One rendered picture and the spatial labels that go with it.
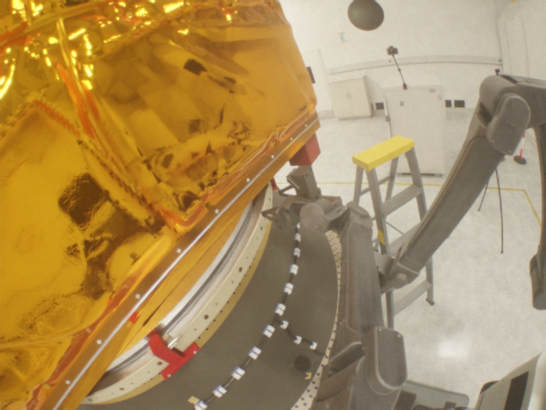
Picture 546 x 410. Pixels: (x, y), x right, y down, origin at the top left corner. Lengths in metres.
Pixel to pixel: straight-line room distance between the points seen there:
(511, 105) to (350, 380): 0.31
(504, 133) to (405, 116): 3.24
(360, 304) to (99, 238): 0.44
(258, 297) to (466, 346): 2.01
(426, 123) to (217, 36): 3.19
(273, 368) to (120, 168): 0.68
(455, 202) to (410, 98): 3.11
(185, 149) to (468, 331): 2.42
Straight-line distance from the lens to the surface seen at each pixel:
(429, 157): 3.77
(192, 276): 0.59
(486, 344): 2.44
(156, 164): 0.49
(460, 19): 7.70
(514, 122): 0.30
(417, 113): 3.50
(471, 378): 2.31
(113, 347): 0.61
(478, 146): 0.33
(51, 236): 0.45
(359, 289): 0.31
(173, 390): 0.71
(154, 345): 0.55
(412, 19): 7.41
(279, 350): 0.75
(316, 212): 0.46
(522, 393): 0.63
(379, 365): 0.22
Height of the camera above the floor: 2.10
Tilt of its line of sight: 32 degrees down
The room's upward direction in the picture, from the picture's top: 23 degrees counter-clockwise
